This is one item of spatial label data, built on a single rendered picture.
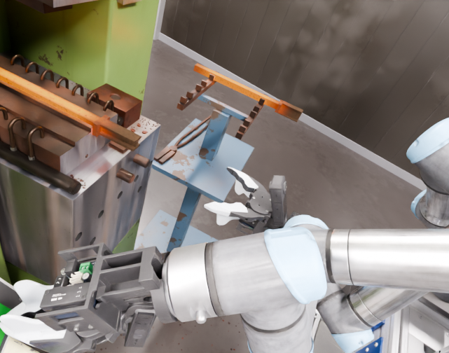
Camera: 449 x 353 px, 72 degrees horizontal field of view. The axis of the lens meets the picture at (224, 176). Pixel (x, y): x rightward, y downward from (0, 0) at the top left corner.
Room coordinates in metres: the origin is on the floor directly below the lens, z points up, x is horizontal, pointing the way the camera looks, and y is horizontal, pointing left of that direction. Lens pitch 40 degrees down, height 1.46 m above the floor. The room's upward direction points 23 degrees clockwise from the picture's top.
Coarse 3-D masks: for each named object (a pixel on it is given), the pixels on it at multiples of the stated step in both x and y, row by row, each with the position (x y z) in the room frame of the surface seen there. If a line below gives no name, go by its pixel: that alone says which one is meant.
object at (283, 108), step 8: (200, 64) 1.15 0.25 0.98; (200, 72) 1.12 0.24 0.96; (208, 72) 1.12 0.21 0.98; (216, 72) 1.14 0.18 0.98; (216, 80) 1.11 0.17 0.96; (224, 80) 1.11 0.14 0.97; (232, 80) 1.13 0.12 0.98; (232, 88) 1.11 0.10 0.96; (240, 88) 1.11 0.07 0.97; (248, 88) 1.12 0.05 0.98; (248, 96) 1.10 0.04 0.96; (256, 96) 1.10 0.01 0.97; (264, 96) 1.11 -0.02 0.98; (272, 104) 1.10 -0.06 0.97; (280, 104) 1.09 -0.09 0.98; (288, 104) 1.10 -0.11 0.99; (280, 112) 1.10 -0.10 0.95; (288, 112) 1.10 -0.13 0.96; (296, 112) 1.10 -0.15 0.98; (296, 120) 1.09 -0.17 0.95
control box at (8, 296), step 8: (0, 280) 0.16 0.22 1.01; (0, 288) 0.16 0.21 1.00; (8, 288) 0.16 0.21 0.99; (0, 296) 0.15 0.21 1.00; (8, 296) 0.16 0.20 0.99; (16, 296) 0.16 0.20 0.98; (8, 304) 0.15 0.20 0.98; (16, 304) 0.16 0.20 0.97; (8, 336) 0.12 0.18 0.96; (0, 352) 0.10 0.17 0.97
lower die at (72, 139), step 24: (24, 72) 0.63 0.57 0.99; (0, 96) 0.52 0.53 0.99; (24, 96) 0.54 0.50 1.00; (72, 96) 0.62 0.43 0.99; (0, 120) 0.46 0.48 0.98; (48, 120) 0.51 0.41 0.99; (72, 120) 0.53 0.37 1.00; (24, 144) 0.44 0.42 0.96; (48, 144) 0.45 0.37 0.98; (72, 144) 0.48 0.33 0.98; (96, 144) 0.55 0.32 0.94; (72, 168) 0.47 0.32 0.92
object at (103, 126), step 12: (0, 72) 0.57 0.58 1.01; (12, 84) 0.56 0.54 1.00; (24, 84) 0.57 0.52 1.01; (36, 96) 0.55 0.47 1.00; (48, 96) 0.56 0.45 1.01; (60, 108) 0.55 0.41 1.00; (72, 108) 0.56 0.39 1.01; (84, 120) 0.54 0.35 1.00; (96, 120) 0.54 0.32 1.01; (108, 120) 0.56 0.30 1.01; (96, 132) 0.53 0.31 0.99; (108, 132) 0.55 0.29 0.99; (120, 132) 0.54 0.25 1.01; (132, 132) 0.56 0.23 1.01; (120, 144) 0.53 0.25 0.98; (132, 144) 0.54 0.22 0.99
